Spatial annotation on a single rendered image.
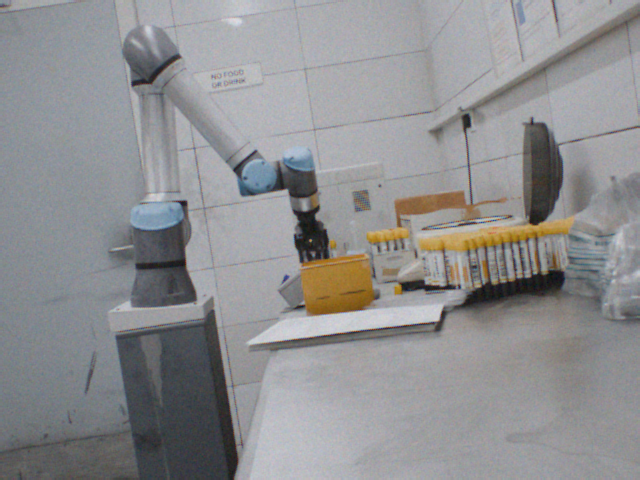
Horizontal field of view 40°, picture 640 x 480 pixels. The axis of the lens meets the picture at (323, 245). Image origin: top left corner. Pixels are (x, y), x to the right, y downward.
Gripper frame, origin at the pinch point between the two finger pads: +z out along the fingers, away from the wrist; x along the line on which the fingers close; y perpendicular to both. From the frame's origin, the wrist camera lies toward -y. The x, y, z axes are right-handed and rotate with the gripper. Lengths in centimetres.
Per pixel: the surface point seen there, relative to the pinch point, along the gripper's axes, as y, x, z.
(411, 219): 10.3, 25.3, -16.1
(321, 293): 61, 1, -35
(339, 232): -14.0, 8.0, -0.3
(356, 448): 138, 2, -74
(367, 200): -18.0, 17.2, -6.8
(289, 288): 46, -6, -26
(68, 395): -95, -113, 111
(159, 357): 42, -37, -11
